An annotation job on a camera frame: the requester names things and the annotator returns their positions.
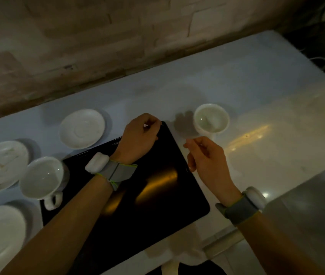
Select white tracker on grey wristband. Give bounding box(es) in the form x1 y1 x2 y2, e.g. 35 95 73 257
84 152 138 192
215 186 267 226

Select person's right hand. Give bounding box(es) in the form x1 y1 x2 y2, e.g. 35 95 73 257
183 136 242 204

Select white ceramic cup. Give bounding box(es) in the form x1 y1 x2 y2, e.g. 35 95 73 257
19 156 71 211
193 104 230 141

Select person's right forearm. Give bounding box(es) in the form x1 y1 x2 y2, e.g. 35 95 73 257
237 210 325 275

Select person's left hand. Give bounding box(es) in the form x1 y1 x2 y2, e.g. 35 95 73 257
114 113 163 166

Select person's left forearm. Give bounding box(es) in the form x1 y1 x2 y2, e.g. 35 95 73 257
0 175 114 275

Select black rectangular tray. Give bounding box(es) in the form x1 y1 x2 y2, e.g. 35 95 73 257
40 121 211 275

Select marbled white saucer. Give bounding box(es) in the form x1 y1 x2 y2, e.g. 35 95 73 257
0 140 30 193

